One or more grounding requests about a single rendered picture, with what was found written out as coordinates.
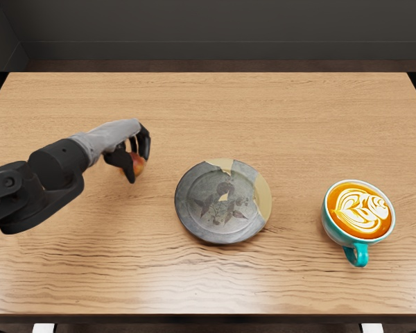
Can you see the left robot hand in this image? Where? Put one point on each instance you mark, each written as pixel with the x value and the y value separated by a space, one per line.
pixel 105 137

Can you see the red yellow apple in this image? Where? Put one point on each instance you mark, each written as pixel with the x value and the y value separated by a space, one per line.
pixel 138 166

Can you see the grey patterned plate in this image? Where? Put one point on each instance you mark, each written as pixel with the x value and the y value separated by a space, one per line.
pixel 223 201

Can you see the teal mug with latte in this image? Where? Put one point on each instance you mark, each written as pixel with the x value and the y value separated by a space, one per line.
pixel 358 215

